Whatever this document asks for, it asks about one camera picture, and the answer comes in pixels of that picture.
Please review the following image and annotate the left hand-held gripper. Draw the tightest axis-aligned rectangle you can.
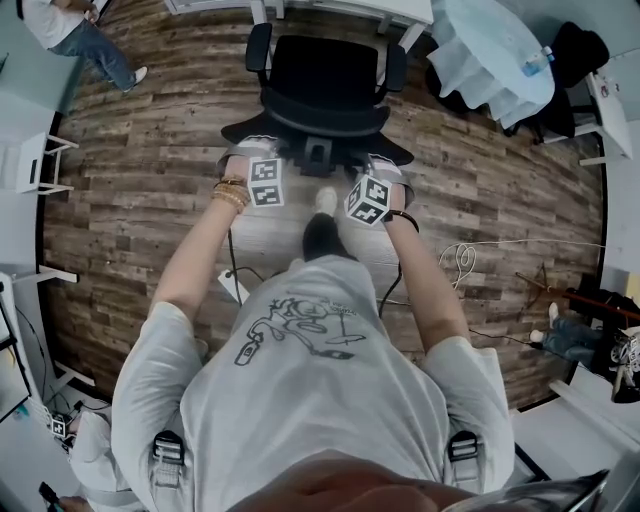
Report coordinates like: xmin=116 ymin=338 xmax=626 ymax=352
xmin=217 ymin=135 xmax=285 ymax=209

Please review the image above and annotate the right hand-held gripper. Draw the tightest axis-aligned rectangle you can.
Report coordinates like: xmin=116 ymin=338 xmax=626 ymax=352
xmin=344 ymin=154 xmax=415 ymax=227

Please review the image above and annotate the black office chair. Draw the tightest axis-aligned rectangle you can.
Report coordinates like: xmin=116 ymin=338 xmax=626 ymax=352
xmin=221 ymin=22 xmax=415 ymax=177

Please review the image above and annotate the person's left forearm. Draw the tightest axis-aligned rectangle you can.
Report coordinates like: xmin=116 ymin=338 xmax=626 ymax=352
xmin=149 ymin=199 xmax=249 ymax=321

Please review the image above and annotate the person's right forearm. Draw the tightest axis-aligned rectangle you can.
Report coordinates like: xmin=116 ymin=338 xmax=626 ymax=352
xmin=384 ymin=219 xmax=471 ymax=362

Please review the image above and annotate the black chair with draped jacket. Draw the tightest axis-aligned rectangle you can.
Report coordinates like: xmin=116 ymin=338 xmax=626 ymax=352
xmin=502 ymin=20 xmax=611 ymax=146

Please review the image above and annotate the black wrist band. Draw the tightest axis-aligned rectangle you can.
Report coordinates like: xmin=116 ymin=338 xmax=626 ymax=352
xmin=389 ymin=209 xmax=420 ymax=234

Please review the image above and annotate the person's white shoe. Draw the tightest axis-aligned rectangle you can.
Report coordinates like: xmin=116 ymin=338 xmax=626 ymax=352
xmin=314 ymin=186 xmax=339 ymax=216

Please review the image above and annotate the person's black trouser leg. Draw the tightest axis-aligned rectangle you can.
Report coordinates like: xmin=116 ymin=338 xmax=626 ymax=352
xmin=302 ymin=212 xmax=359 ymax=264

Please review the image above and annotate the white power strip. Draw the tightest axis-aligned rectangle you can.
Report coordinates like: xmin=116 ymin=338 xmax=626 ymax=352
xmin=218 ymin=269 xmax=250 ymax=304

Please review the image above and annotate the round table with pale tablecloth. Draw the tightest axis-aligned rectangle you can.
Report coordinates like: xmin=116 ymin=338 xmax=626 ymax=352
xmin=425 ymin=0 xmax=557 ymax=129

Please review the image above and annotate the grey partition panel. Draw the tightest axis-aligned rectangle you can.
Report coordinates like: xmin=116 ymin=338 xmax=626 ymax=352
xmin=164 ymin=0 xmax=252 ymax=16

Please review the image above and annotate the white desk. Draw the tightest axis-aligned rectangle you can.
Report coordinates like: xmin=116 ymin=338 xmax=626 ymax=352
xmin=249 ymin=0 xmax=434 ymax=52
xmin=542 ymin=72 xmax=635 ymax=168
xmin=0 ymin=264 xmax=96 ymax=396
xmin=509 ymin=379 xmax=640 ymax=482

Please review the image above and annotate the person's grey printed t-shirt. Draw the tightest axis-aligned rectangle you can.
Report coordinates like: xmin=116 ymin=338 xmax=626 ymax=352
xmin=110 ymin=254 xmax=516 ymax=512

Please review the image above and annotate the clear plastic water bottle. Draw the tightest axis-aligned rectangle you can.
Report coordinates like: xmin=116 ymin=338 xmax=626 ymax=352
xmin=522 ymin=45 xmax=555 ymax=77

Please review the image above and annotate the long wooden stick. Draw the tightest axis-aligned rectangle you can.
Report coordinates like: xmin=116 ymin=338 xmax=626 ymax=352
xmin=514 ymin=269 xmax=640 ymax=321

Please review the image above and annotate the small white side table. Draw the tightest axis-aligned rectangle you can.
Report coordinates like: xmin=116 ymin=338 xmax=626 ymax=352
xmin=14 ymin=131 xmax=80 ymax=195

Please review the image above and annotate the person's face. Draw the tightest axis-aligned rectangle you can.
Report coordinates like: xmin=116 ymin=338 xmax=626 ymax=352
xmin=239 ymin=449 xmax=481 ymax=512

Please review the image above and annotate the beaded wrist bracelet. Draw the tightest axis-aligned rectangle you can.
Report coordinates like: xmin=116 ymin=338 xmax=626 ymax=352
xmin=212 ymin=176 xmax=251 ymax=212

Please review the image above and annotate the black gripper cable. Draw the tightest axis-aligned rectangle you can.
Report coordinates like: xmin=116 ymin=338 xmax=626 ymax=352
xmin=377 ymin=262 xmax=404 ymax=321
xmin=227 ymin=227 xmax=271 ymax=306

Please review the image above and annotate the white coiled cable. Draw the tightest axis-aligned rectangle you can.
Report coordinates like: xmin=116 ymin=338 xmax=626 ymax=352
xmin=438 ymin=238 xmax=601 ymax=292

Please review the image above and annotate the thin black floor cable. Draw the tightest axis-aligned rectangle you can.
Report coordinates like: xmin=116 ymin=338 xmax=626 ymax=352
xmin=467 ymin=327 xmax=544 ymax=347

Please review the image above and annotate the grey harness strap with buckle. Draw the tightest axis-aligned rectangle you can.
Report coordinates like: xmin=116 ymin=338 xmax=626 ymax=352
xmin=151 ymin=429 xmax=186 ymax=490
xmin=447 ymin=429 xmax=484 ymax=489

